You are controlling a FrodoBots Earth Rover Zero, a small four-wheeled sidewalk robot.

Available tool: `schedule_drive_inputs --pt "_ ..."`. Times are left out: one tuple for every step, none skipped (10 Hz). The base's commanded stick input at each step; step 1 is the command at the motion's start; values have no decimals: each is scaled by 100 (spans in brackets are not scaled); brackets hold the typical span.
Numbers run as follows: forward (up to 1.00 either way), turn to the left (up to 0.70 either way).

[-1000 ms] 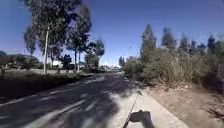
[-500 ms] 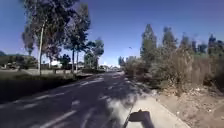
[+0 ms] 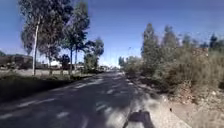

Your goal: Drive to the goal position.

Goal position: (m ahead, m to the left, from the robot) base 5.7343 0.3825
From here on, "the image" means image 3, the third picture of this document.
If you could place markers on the row of tall trees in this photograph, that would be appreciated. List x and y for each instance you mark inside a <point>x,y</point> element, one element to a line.
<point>50,26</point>

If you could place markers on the grey asphalt path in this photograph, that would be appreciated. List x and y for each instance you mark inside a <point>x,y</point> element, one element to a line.
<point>100,100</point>

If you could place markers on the dirt verge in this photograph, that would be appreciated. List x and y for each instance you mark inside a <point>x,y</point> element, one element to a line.
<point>200,111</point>

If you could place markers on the pale road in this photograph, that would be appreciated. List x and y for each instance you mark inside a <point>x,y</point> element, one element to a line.
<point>20,72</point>

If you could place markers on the low building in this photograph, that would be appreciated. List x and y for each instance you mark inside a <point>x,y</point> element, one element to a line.
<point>15,61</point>

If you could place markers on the grass verge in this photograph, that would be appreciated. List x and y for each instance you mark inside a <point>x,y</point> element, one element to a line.
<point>20,86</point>

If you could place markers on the dry bushes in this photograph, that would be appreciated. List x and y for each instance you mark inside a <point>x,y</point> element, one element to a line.
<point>190,68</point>

